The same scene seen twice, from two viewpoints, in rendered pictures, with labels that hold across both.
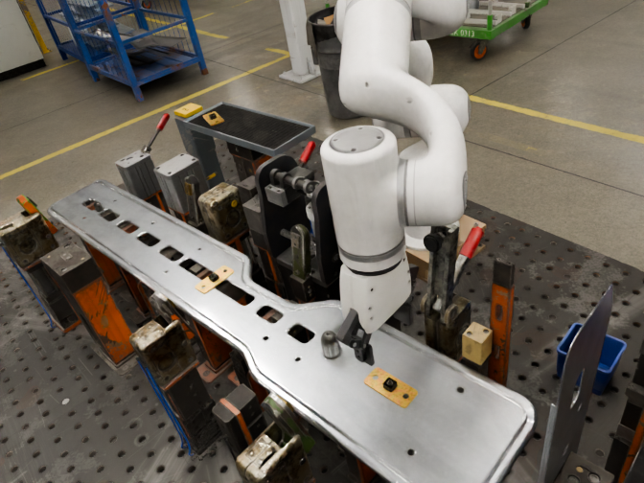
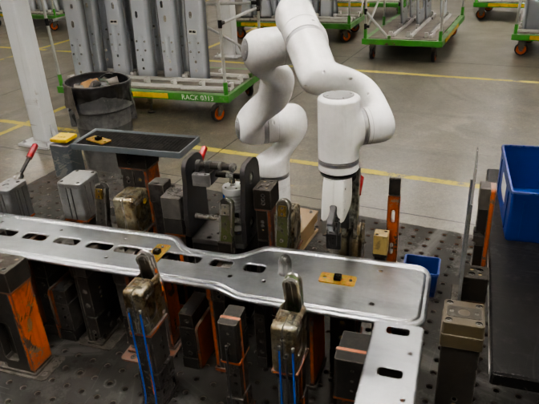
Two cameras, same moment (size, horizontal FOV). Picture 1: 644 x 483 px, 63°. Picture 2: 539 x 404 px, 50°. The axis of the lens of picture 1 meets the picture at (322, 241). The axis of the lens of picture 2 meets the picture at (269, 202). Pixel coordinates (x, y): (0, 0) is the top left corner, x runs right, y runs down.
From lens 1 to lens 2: 0.71 m
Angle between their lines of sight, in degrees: 27
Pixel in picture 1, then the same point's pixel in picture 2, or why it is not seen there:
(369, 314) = (343, 206)
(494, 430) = (411, 283)
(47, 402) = not seen: outside the picture
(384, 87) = (334, 72)
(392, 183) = (361, 116)
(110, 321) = (34, 325)
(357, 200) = (346, 127)
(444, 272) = (354, 197)
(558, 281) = not seen: hidden behind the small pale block
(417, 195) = (374, 122)
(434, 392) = (366, 275)
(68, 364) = not seen: outside the picture
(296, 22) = (38, 90)
